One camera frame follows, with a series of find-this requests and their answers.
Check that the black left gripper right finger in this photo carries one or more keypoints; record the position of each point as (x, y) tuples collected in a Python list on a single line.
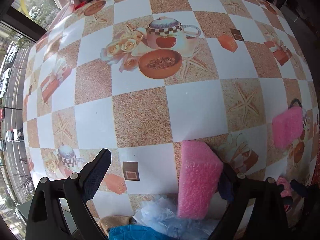
[(229, 183)]

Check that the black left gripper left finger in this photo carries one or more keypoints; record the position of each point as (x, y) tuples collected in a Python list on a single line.
[(93, 173)]

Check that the pink sponge with holes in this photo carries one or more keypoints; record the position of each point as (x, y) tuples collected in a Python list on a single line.
[(200, 172)]

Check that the blue cloth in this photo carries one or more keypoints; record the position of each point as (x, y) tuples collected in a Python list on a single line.
[(135, 232)]

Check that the tan cloth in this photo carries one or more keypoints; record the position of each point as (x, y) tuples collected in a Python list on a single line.
[(109, 222)]

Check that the pink knitted cloth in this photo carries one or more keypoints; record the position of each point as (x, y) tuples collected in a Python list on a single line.
[(286, 193)]

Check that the checkered patterned tablecloth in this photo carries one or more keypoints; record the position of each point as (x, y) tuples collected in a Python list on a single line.
[(139, 77)]

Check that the red plastic basin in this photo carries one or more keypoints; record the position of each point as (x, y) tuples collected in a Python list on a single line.
[(80, 5)]

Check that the pink sponge near hair tie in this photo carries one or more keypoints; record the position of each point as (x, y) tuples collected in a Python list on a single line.
[(287, 126)]

